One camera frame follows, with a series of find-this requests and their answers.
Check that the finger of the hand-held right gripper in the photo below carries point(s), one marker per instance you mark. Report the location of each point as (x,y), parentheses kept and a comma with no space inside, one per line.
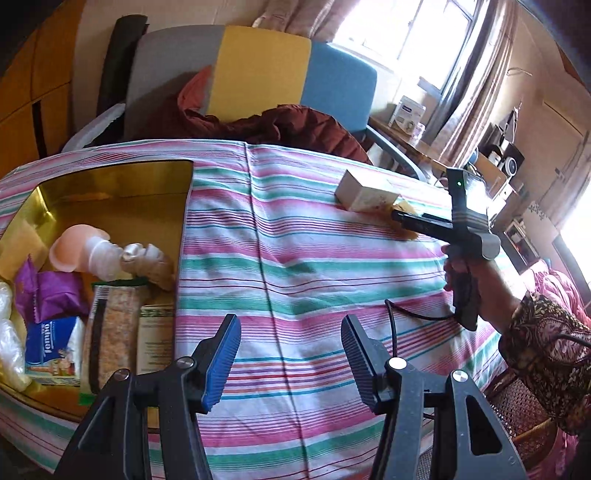
(415,221)

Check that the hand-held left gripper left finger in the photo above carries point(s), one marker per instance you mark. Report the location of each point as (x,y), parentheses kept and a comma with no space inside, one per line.
(224,369)

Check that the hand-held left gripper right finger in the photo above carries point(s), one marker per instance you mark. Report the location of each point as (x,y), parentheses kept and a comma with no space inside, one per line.
(362,369)

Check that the yellow packet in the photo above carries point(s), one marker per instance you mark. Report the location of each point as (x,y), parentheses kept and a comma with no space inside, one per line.
(407,232)

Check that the small cream box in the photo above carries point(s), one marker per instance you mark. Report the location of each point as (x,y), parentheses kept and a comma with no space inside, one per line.
(364,191)

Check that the blue tissue pack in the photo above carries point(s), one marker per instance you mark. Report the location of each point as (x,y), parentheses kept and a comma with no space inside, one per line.
(51,346)

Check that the purple snack packet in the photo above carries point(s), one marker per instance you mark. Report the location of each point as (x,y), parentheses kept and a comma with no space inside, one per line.
(55,295)

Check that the gold cardboard box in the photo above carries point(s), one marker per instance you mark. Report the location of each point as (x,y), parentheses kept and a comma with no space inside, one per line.
(115,207)

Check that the person's right forearm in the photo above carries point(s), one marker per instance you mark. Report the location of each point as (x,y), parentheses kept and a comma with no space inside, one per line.
(545,350)

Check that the person's right hand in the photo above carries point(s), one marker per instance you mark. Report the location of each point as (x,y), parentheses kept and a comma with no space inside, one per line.
(494,286)

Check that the open cardboard box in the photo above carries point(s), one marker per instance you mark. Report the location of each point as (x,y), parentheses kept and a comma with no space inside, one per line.
(491,177)

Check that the black round speaker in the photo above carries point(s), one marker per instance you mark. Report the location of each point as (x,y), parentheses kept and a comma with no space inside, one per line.
(512,161)

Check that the green cream packet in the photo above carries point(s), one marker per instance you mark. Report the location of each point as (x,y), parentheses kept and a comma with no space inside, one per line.
(157,341)

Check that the wooden desk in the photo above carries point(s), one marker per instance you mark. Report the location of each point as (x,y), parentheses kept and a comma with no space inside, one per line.
(415,147)

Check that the white blue carton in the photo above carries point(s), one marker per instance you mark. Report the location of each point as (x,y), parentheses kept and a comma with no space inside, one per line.
(406,113)

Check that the striped cloth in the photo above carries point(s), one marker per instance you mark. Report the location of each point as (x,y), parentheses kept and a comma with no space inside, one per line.
(300,277)

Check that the clear grain packet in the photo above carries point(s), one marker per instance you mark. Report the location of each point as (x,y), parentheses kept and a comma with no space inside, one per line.
(115,341)

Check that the beige wrapped item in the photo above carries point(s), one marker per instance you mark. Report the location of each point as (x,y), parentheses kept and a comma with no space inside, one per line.
(147,267)

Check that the pink curtain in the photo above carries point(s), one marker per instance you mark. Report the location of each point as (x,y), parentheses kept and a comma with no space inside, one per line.
(304,18)
(480,83)

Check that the maroon jacket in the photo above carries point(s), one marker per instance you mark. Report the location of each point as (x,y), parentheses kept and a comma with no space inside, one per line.
(286,129)

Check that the rattan chair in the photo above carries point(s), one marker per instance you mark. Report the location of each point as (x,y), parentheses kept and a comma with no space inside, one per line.
(517,406)

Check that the white plastic wrapped item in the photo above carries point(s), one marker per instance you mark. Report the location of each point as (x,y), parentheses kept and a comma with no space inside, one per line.
(105,261)

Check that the window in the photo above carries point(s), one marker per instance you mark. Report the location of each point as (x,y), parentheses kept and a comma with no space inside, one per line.
(406,32)

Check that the peach round object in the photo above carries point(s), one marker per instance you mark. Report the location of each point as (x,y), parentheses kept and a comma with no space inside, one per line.
(69,249)

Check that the clear plastic wrapped bundle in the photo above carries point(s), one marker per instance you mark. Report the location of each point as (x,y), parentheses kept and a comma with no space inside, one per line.
(5,300)
(11,355)

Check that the grey yellow blue chair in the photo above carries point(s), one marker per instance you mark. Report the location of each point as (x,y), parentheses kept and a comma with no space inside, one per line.
(263,69)

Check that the orange cloth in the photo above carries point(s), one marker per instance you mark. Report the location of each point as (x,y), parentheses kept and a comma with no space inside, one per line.
(196,92)

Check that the wooden wardrobe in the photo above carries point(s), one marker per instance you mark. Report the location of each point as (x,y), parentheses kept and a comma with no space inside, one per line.
(32,92)

